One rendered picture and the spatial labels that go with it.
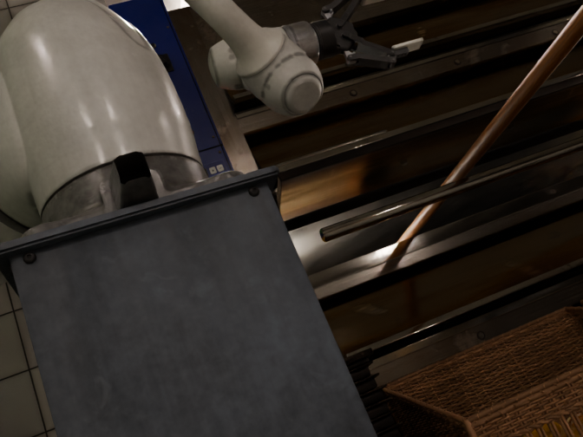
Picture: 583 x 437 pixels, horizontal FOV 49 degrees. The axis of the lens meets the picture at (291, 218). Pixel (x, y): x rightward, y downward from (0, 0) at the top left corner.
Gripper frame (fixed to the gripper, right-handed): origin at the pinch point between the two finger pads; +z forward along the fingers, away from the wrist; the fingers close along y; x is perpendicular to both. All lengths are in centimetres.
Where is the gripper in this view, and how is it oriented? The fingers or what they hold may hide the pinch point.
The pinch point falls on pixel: (401, 18)
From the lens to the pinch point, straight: 140.1
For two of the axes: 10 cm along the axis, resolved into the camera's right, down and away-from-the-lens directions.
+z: 9.2, -3.1, 2.5
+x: 1.2, -3.8, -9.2
